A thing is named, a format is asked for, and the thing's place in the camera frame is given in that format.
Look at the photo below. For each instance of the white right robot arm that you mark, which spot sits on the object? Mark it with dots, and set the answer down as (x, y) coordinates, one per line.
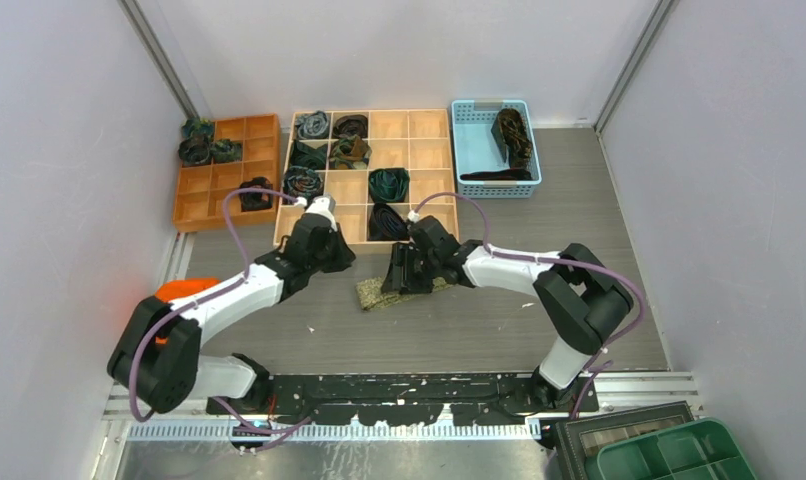
(585, 301)

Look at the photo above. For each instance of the rolled grey blue tie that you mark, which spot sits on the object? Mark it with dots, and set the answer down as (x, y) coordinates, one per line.
(312, 126)

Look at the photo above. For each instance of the rolled green orange tie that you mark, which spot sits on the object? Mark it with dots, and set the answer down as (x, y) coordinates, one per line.
(349, 153)

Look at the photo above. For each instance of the rolled dark green tie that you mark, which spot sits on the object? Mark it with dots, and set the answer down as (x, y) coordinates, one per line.
(310, 155)

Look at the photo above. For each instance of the brown orange patterned tie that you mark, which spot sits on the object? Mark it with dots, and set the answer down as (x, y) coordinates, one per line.
(510, 134)

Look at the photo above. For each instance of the rolled dark navy tie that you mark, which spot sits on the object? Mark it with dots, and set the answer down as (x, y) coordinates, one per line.
(386, 224)

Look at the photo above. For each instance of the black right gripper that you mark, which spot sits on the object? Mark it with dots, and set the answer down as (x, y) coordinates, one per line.
(402, 254)

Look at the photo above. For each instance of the rolled black orange tie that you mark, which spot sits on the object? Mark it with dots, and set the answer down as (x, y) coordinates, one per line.
(251, 202)

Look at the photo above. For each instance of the rolled blue multicolour tie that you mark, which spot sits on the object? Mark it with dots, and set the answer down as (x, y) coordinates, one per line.
(302, 182)

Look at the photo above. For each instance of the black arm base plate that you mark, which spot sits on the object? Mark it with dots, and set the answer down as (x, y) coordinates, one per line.
(468, 399)

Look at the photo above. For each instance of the rolled dark brown tie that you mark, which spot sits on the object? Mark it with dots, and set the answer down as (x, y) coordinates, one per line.
(351, 125)

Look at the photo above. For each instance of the navy red striped tie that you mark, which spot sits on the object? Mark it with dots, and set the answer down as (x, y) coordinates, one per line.
(511, 174)

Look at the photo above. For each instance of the rolled teal tie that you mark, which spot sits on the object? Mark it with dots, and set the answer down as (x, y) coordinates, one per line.
(197, 126)

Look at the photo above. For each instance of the dark framed box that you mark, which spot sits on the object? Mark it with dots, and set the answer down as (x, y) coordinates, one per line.
(572, 442)

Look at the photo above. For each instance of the orange cloth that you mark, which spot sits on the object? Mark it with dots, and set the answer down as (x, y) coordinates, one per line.
(176, 289)

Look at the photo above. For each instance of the aluminium frame rail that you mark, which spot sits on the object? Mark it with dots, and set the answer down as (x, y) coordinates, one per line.
(615, 391)

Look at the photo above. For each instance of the green floral patterned tie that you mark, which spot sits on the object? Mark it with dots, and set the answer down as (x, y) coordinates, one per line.
(371, 297)

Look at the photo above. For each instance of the rolled green patterned tie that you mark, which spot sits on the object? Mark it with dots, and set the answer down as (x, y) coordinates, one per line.
(225, 151)

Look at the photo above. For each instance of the orange wooden compartment tray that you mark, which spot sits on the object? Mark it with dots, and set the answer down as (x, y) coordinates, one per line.
(200, 196)

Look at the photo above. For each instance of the light blue plastic basket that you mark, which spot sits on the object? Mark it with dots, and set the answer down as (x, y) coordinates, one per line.
(475, 150)

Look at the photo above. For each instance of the rolled dark striped tie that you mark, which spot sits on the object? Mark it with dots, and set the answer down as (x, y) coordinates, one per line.
(195, 151)

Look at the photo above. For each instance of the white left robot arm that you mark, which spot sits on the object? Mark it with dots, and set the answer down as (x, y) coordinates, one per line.
(158, 357)

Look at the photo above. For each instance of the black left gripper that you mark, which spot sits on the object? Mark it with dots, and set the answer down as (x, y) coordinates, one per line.
(344, 256)

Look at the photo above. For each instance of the green plastic organizer bin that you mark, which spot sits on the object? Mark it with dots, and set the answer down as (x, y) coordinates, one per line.
(701, 449)

